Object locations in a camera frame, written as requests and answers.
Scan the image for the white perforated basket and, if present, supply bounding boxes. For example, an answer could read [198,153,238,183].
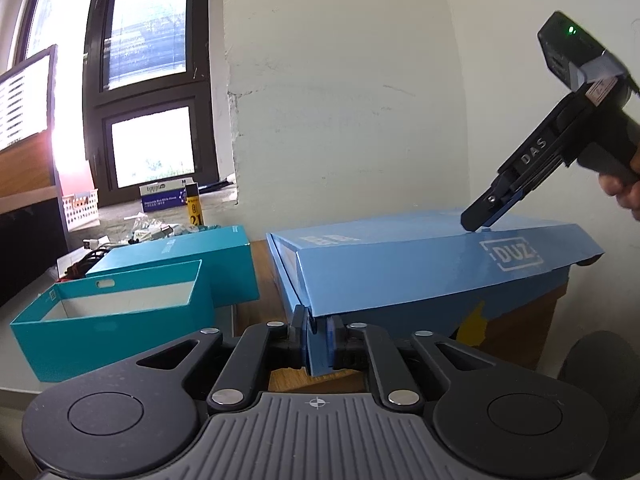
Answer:
[60,187,101,232]

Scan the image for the wooden partition panel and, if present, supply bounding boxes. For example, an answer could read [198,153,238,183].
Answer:
[0,129,61,213]

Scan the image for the person's right hand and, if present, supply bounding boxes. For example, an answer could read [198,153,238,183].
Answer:
[598,144,640,222]

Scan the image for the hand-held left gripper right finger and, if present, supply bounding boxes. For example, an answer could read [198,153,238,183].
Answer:
[325,316,496,414]

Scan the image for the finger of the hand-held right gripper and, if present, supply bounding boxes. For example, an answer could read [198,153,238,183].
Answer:
[460,172,527,234]

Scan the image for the computer monitor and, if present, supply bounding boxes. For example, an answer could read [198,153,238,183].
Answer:
[0,44,59,153]

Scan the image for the black red cable bundle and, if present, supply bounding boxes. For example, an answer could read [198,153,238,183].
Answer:
[59,242,121,282]

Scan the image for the open teal cardboard box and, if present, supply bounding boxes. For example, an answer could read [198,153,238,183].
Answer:
[10,259,217,384]

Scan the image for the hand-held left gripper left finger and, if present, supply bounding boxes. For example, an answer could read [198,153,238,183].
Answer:
[136,305,317,409]

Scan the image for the yellow black bottle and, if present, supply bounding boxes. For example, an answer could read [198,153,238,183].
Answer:
[184,183,204,229]

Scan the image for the black window frame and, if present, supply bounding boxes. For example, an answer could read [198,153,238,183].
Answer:
[15,0,223,207]

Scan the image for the large blue cardboard box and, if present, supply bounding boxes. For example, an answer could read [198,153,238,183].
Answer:
[265,204,607,377]

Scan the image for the blue white glove box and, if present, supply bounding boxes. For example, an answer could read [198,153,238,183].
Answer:
[139,180,199,212]

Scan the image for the teal box lid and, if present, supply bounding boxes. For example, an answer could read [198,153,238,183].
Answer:
[85,225,262,309]

